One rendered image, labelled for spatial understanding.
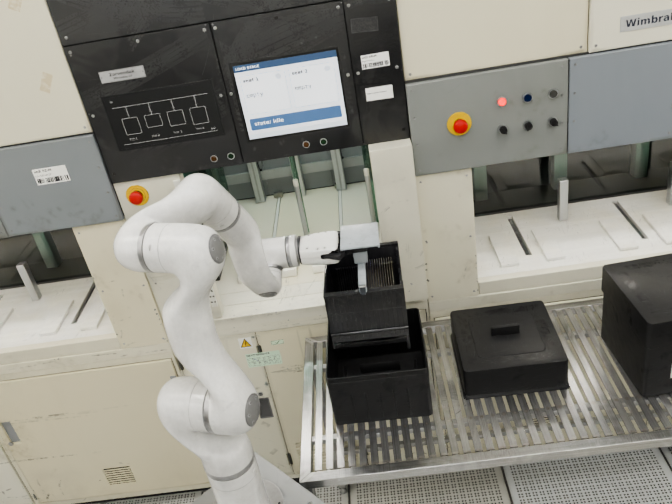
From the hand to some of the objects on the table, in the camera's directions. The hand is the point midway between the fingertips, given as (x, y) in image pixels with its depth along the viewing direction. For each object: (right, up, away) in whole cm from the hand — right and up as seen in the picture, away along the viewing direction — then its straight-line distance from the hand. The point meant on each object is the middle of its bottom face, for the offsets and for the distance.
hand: (358, 242), depth 173 cm
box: (+89, -32, +18) cm, 96 cm away
